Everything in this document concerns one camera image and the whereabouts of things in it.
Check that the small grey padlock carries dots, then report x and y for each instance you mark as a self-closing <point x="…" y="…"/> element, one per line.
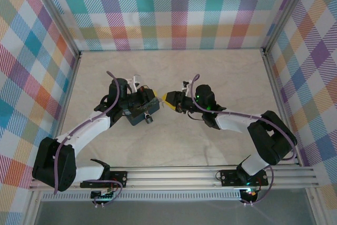
<point x="149" y="120"/>

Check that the dark blue box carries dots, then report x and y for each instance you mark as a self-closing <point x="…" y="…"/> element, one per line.
<point x="135" y="121"/>

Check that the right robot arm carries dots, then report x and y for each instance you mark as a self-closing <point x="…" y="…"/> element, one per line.
<point x="266" y="140"/>

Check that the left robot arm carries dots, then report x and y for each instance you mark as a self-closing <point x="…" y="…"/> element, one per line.
<point x="52" y="161"/>

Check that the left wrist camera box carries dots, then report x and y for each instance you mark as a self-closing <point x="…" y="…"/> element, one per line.
<point x="135" y="80"/>

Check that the aluminium table side rail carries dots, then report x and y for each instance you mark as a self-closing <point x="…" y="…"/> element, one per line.
<point x="277" y="90"/>
<point x="68" y="98"/>

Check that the wide aluminium mounting rail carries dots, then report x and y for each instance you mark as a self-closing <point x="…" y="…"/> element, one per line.
<point x="171" y="177"/>

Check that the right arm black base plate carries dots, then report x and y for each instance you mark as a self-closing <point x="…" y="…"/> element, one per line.
<point x="229" y="178"/>

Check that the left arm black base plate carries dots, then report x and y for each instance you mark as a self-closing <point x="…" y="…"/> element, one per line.
<point x="118" y="178"/>

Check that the aluminium frame post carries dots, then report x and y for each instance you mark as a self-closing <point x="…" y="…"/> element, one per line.
<point x="287" y="11"/>
<point x="55" y="14"/>

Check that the aluminium frame leg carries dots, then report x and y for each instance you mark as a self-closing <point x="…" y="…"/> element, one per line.
<point x="31" y="206"/>
<point x="316" y="209"/>

